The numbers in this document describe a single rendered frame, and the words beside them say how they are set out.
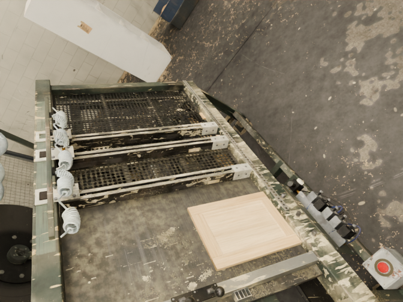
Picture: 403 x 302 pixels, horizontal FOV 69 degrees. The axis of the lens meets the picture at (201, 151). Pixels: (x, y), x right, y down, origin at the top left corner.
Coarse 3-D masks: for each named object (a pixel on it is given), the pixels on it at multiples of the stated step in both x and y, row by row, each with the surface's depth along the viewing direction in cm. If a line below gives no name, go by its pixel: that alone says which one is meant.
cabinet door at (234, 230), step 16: (192, 208) 157; (208, 208) 158; (224, 208) 160; (240, 208) 162; (256, 208) 164; (272, 208) 166; (208, 224) 150; (224, 224) 152; (240, 224) 153; (256, 224) 155; (272, 224) 157; (208, 240) 142; (224, 240) 144; (240, 240) 145; (256, 240) 146; (272, 240) 148; (288, 240) 149; (224, 256) 136; (240, 256) 137; (256, 256) 139
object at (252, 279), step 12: (312, 252) 143; (276, 264) 134; (288, 264) 135; (300, 264) 136; (312, 264) 141; (240, 276) 127; (252, 276) 128; (264, 276) 129; (276, 276) 131; (228, 288) 122; (240, 288) 123; (168, 300) 114; (216, 300) 121
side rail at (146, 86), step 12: (72, 84) 239; (84, 84) 242; (96, 84) 245; (108, 84) 248; (120, 84) 251; (132, 84) 255; (144, 84) 258; (156, 84) 262; (168, 84) 266; (180, 84) 269; (60, 96) 233; (96, 96) 245; (144, 96) 262
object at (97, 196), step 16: (176, 176) 167; (192, 176) 170; (208, 176) 171; (224, 176) 177; (240, 176) 183; (80, 192) 147; (96, 192) 150; (112, 192) 150; (128, 192) 153; (144, 192) 158; (160, 192) 163; (64, 208) 143; (80, 208) 147
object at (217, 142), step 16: (144, 144) 186; (160, 144) 188; (176, 144) 191; (192, 144) 194; (208, 144) 200; (224, 144) 206; (80, 160) 167; (96, 160) 172; (112, 160) 176; (128, 160) 181
